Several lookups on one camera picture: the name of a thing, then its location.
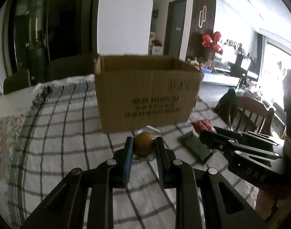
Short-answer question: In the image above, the red snack packet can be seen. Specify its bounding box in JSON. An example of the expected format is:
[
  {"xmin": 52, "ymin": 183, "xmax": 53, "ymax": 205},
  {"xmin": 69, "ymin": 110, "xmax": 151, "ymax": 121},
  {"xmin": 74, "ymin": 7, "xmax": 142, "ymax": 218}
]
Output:
[{"xmin": 191, "ymin": 119, "xmax": 216, "ymax": 134}]

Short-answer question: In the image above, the brown round pastry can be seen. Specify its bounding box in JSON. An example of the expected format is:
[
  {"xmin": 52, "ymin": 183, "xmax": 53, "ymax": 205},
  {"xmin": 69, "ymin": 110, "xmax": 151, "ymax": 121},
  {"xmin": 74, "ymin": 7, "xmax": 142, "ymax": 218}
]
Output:
[{"xmin": 132, "ymin": 126, "xmax": 161, "ymax": 162}]

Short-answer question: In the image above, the dark green flat packet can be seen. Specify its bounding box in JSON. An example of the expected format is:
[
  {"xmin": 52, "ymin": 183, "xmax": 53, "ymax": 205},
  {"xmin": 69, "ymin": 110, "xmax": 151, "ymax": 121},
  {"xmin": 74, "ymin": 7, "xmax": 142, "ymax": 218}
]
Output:
[{"xmin": 178, "ymin": 131, "xmax": 213, "ymax": 164}]

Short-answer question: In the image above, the black garment on chair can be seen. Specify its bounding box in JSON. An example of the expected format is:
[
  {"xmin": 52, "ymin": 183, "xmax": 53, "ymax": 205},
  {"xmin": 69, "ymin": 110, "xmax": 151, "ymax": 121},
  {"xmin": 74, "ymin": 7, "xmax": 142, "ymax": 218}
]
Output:
[{"xmin": 213, "ymin": 88, "xmax": 237, "ymax": 127}]

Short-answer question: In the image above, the wooden dining chair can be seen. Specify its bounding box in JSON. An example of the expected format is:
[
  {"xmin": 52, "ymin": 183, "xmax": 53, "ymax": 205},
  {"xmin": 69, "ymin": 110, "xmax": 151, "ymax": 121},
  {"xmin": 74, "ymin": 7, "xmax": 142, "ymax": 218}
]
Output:
[{"xmin": 229, "ymin": 96, "xmax": 274, "ymax": 136}]

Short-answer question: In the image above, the white low tv cabinet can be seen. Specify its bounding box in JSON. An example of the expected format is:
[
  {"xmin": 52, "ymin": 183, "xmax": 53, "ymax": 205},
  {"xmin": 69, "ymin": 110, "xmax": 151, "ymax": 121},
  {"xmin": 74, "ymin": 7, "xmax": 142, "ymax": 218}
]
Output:
[{"xmin": 203, "ymin": 73, "xmax": 240, "ymax": 87}]

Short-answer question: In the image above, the grey checked tablecloth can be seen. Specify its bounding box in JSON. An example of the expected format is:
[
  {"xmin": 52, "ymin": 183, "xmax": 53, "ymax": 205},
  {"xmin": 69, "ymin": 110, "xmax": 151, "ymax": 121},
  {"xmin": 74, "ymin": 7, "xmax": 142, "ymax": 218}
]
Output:
[{"xmin": 6, "ymin": 77, "xmax": 263, "ymax": 229}]

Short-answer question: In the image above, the brown cardboard box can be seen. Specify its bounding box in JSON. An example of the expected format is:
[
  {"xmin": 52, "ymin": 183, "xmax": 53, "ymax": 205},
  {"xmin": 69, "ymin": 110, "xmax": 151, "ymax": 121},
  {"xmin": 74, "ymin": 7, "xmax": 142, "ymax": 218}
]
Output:
[{"xmin": 94, "ymin": 55, "xmax": 203, "ymax": 133}]

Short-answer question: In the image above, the red balloon decoration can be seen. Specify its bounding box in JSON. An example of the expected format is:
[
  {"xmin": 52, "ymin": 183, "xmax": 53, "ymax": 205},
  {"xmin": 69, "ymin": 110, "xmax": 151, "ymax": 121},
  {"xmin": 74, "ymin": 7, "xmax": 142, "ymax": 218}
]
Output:
[{"xmin": 202, "ymin": 31, "xmax": 223, "ymax": 55}]

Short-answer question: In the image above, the floral table runner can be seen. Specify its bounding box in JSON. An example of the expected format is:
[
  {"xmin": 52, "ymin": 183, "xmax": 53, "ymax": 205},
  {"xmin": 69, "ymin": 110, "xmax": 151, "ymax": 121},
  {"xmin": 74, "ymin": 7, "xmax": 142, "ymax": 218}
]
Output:
[{"xmin": 0, "ymin": 115, "xmax": 25, "ymax": 182}]

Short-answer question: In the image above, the dark chair back right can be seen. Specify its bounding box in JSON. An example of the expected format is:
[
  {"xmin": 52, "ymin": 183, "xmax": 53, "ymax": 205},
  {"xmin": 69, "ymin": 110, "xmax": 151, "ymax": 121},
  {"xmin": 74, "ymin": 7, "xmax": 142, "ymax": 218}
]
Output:
[{"xmin": 48, "ymin": 53, "xmax": 98, "ymax": 81}]

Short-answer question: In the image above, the dark chair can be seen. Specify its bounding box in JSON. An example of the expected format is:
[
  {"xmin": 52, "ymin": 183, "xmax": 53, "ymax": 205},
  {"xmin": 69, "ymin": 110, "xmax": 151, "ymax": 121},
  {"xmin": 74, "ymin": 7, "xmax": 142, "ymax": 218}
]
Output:
[
  {"xmin": 48, "ymin": 53, "xmax": 98, "ymax": 81},
  {"xmin": 3, "ymin": 69, "xmax": 31, "ymax": 95}
]

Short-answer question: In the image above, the dark chair back left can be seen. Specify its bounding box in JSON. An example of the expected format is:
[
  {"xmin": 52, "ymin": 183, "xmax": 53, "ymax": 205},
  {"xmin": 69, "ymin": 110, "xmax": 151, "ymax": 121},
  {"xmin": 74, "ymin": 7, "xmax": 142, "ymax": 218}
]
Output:
[{"xmin": 3, "ymin": 69, "xmax": 31, "ymax": 95}]

